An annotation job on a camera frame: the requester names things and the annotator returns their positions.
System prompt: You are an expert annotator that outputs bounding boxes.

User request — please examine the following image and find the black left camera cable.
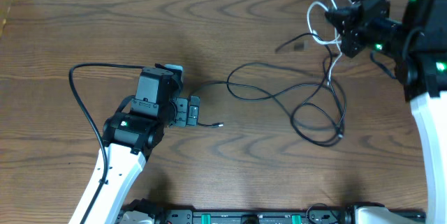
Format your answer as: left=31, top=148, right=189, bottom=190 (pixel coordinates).
left=68, top=63, right=146, bottom=224

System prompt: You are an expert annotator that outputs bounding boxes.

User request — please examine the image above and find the black USB cable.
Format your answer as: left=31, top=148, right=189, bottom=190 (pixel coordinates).
left=190, top=62, right=347, bottom=147

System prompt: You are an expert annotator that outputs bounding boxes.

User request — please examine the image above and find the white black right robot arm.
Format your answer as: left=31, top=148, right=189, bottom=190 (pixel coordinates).
left=325, top=0, right=446, bottom=223

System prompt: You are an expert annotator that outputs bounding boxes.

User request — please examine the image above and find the white USB cable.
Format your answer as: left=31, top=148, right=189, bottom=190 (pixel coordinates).
left=306, top=0, right=353, bottom=85

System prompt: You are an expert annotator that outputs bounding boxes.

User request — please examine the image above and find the black cable blue connector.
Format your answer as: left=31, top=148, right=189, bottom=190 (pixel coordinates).
left=274, top=30, right=346, bottom=145

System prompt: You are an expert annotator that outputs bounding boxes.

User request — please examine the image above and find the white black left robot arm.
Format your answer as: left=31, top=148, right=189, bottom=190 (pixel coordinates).
left=70, top=64, right=200, bottom=223

